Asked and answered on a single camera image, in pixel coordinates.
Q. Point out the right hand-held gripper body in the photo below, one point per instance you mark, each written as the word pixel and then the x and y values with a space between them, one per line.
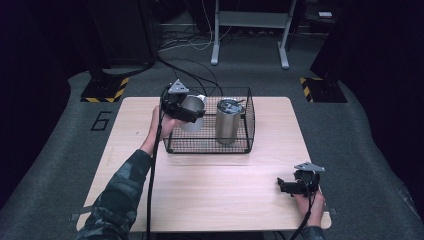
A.
pixel 308 183

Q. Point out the yellow black striped base plate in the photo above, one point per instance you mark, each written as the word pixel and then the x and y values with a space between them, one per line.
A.
pixel 103 90
pixel 323 90

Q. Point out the steel tumbler with lid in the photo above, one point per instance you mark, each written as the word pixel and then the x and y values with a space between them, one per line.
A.
pixel 228 123

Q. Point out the person's right hand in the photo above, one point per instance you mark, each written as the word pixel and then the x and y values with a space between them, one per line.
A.
pixel 310 208

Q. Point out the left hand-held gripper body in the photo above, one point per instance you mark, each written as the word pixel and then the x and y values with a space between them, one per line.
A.
pixel 173 103

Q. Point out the white metal desk frame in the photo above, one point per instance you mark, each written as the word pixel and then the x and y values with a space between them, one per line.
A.
pixel 253 19

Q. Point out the grey tape piece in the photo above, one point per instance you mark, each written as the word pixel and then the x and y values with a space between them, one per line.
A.
pixel 332 211

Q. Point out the black equipment cabinet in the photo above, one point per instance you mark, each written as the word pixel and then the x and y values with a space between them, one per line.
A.
pixel 123 33

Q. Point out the small white box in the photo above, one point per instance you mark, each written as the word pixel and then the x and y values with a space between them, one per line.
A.
pixel 325 14

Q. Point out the person's left hand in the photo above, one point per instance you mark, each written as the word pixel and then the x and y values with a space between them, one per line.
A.
pixel 166 126

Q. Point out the dark curtain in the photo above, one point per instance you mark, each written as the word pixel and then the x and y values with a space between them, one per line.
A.
pixel 30 100
pixel 383 66

